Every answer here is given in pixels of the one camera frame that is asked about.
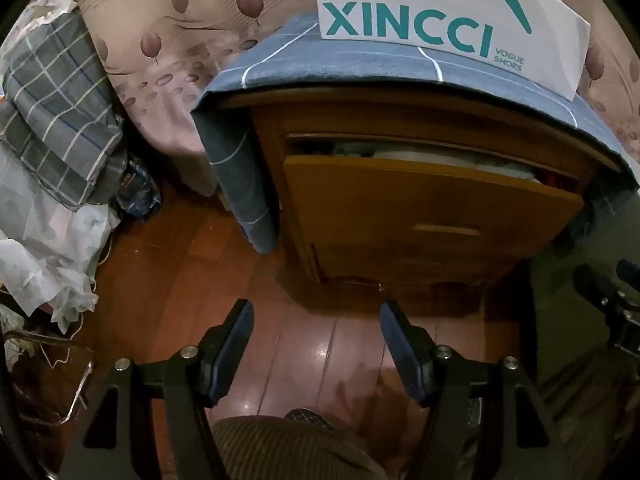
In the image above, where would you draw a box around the blue plastic package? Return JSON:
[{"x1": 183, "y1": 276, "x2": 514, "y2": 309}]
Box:
[{"x1": 116, "y1": 155, "x2": 162, "y2": 221}]

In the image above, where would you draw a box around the white sheer cloth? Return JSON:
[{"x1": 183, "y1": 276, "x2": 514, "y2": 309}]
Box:
[{"x1": 0, "y1": 150, "x2": 123, "y2": 333}]

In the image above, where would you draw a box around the floral bed sheet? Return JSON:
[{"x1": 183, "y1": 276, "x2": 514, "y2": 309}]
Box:
[{"x1": 47, "y1": 0, "x2": 640, "y2": 196}]

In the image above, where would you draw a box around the blue checked cloth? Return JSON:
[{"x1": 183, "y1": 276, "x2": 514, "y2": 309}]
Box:
[{"x1": 191, "y1": 12, "x2": 640, "y2": 256}]

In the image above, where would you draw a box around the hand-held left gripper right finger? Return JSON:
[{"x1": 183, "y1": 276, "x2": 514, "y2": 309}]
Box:
[{"x1": 378, "y1": 301, "x2": 576, "y2": 480}]

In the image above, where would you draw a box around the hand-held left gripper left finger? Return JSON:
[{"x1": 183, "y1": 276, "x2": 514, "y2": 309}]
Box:
[{"x1": 62, "y1": 299, "x2": 256, "y2": 480}]

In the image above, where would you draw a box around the wooden nightstand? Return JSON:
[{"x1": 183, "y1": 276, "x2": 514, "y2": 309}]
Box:
[{"x1": 217, "y1": 87, "x2": 618, "y2": 318}]

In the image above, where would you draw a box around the wire hanger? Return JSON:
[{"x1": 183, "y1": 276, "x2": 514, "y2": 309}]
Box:
[{"x1": 5, "y1": 330, "x2": 96, "y2": 423}]

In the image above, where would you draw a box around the grey plaid cloth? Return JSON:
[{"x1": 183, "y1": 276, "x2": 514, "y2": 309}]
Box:
[{"x1": 0, "y1": 10, "x2": 126, "y2": 211}]

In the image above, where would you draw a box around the plaid slipper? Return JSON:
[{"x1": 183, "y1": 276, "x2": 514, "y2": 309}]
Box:
[{"x1": 284, "y1": 407, "x2": 343, "y2": 433}]

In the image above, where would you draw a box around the wooden drawer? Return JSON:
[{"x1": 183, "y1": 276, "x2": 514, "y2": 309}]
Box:
[
  {"x1": 282, "y1": 132, "x2": 586, "y2": 261},
  {"x1": 310, "y1": 240, "x2": 521, "y2": 288}
]

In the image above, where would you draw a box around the white underwear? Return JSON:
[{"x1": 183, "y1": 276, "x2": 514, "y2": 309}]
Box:
[{"x1": 372, "y1": 143, "x2": 543, "y2": 181}]

